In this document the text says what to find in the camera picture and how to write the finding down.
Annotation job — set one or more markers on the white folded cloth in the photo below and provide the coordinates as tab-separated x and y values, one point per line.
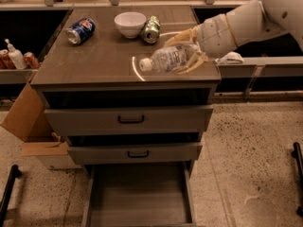
231	58

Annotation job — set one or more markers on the grey drawer cabinet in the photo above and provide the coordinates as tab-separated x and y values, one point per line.
104	73

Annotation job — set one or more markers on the clear plastic water bottle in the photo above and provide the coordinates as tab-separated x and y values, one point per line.
169	58

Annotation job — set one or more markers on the grey open bottom drawer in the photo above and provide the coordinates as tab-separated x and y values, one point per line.
139	195

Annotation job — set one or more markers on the black middle drawer handle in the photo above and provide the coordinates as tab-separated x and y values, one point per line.
138	154

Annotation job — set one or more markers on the white ceramic bowl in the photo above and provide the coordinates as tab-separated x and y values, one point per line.
130	24

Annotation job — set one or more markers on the red can at edge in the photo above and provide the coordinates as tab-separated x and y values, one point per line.
4	56

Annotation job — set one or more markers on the black drawer handle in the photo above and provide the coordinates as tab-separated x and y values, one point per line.
138	154
127	120

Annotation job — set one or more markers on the brown cardboard box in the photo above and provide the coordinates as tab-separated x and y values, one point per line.
26	120

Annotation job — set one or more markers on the grey top drawer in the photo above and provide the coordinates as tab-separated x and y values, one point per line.
83	122

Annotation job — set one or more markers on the red soda can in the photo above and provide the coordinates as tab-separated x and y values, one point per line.
31	60

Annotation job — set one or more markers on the black right base bar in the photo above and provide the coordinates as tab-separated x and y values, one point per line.
297	154

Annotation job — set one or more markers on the green soda can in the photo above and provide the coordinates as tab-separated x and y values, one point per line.
151	30

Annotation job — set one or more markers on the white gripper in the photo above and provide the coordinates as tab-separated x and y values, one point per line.
215	37

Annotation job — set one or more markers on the blue pepsi can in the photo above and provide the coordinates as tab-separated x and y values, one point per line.
80	31

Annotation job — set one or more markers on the grey middle drawer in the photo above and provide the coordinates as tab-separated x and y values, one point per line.
176	152

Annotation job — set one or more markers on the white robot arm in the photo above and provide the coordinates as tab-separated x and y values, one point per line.
254	21

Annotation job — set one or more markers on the black left base bar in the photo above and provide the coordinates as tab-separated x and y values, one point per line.
4	203

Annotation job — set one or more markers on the black base bar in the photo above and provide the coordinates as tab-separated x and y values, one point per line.
297	154
4	203

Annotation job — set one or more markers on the black top drawer handle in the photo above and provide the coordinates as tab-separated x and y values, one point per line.
127	120

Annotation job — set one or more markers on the white pump bottle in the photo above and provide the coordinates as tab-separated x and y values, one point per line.
16	56

